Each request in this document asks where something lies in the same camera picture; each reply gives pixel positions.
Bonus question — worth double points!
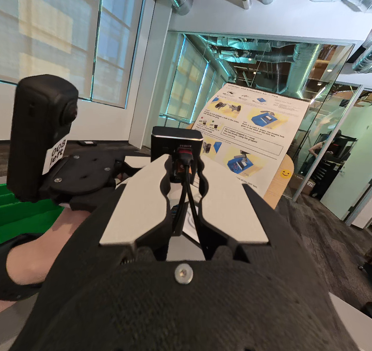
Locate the thin black cable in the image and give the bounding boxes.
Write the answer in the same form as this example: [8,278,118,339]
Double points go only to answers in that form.
[174,148,204,245]

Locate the black tool cabinet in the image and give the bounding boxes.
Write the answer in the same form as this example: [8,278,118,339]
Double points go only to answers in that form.
[317,133,356,200]

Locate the open cardboard box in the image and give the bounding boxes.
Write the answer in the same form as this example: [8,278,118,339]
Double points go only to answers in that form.
[291,174,316,196]

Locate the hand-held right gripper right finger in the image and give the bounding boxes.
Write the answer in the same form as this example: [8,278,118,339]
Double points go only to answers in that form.
[198,155,270,248]

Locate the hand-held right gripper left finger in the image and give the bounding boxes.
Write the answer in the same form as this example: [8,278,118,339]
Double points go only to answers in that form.
[99,154,172,249]

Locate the person's left hand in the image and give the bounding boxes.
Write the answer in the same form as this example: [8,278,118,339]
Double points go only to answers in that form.
[6,207,90,284]

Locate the black cable orange plug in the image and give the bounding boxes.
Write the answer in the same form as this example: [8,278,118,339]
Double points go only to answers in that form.
[175,166,192,209]

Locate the black multiport usb hub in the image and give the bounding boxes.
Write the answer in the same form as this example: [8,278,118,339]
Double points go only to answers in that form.
[151,126,204,237]

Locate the instruction poster on board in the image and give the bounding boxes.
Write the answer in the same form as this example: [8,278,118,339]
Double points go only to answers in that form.
[186,121,295,209]

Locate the green plastic bin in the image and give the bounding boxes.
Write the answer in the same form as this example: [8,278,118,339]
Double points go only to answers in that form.
[0,182,65,244]

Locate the illustrated instruction poster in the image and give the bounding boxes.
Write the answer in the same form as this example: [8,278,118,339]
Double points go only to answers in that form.
[193,82,311,190]

